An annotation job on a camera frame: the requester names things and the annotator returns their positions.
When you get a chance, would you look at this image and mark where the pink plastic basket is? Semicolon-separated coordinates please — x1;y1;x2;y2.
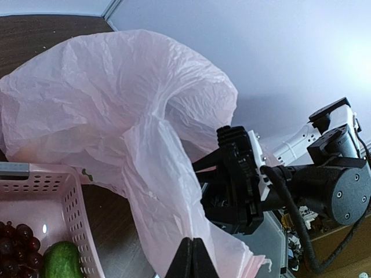
1;162;104;277

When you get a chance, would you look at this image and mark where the pink plastic bag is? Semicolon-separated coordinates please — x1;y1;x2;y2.
1;30;271;277

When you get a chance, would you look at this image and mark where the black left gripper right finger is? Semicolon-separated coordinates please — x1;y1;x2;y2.
193;238;219;278

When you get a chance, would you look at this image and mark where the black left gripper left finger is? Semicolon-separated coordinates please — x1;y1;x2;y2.
165;237;194;278

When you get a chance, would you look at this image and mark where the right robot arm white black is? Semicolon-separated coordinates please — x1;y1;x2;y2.
192;98;370;235

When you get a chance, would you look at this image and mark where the right aluminium frame post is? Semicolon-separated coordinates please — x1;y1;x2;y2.
101;0;123;20

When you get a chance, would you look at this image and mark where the red grape bunch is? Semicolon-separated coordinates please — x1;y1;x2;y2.
1;221;43;277

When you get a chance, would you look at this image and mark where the right black cable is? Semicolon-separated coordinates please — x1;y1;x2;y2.
260;133;371;273

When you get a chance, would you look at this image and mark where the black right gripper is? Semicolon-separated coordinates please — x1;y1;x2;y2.
192;126;264;235

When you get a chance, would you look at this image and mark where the green orange mango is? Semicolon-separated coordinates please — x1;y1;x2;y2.
41;241;84;278

